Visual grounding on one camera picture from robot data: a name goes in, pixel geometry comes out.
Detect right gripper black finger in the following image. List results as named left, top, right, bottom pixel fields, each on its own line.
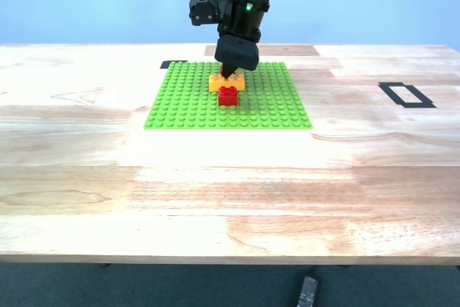
left=214, top=35, right=260, bottom=80

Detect green studded baseplate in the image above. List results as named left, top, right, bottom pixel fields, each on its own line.
left=143, top=61, right=313, bottom=131

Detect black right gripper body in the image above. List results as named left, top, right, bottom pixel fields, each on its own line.
left=217, top=0, right=270, bottom=44

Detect yellow two-by-four brick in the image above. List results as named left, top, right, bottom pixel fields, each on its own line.
left=208, top=72, right=247, bottom=93

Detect black tape rectangle marker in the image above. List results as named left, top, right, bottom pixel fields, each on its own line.
left=377, top=82, right=438, bottom=109

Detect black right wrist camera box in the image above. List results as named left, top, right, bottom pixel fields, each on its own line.
left=189, top=0, right=231, bottom=27

